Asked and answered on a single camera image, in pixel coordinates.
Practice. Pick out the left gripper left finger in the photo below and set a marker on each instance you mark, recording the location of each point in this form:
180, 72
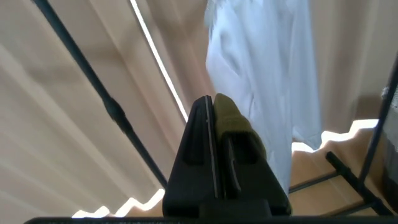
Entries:
186, 186

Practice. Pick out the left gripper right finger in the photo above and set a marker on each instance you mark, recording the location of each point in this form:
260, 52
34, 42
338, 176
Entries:
261, 189

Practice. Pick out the green garment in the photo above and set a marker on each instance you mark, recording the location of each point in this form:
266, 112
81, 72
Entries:
230, 118

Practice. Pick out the pale grey shorts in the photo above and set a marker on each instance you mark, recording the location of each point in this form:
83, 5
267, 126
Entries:
264, 62

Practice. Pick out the black clothes rack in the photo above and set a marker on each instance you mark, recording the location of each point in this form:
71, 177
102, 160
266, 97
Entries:
113, 109

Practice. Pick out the beige curtain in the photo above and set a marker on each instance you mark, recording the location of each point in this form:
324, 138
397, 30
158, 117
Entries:
62, 124

